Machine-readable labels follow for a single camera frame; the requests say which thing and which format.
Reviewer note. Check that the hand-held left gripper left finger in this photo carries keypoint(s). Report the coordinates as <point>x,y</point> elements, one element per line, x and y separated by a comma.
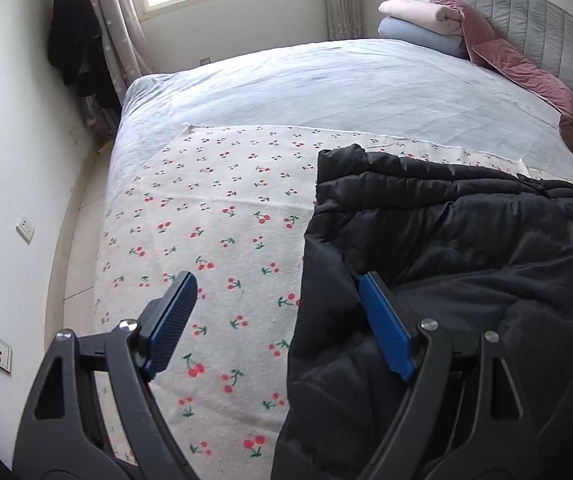
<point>171,322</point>

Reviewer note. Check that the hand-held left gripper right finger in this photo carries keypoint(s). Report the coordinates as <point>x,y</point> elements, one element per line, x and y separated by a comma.
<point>386,330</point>

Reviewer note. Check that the black puffer jacket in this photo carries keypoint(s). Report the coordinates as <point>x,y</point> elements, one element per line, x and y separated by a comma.
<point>466,260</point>

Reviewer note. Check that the dark hanging clothes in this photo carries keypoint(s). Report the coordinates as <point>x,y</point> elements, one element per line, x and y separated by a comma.
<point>76,45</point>

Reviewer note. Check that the cherry print blanket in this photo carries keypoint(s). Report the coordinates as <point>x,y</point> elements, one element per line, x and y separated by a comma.
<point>226,200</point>

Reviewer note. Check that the bed with pale sheet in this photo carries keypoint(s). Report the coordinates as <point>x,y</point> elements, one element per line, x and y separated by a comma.
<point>316,85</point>

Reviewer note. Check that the light blue folded blanket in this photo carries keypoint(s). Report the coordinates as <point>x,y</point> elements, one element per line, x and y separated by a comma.
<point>416,37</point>

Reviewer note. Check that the grey star print curtain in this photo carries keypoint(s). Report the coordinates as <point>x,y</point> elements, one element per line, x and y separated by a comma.
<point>116,20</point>
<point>341,0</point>

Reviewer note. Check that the white folded quilt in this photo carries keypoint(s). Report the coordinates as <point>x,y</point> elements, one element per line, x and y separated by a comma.
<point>416,12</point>

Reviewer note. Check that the grey padded headboard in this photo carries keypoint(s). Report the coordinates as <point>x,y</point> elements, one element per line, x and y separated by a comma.
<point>531,15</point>

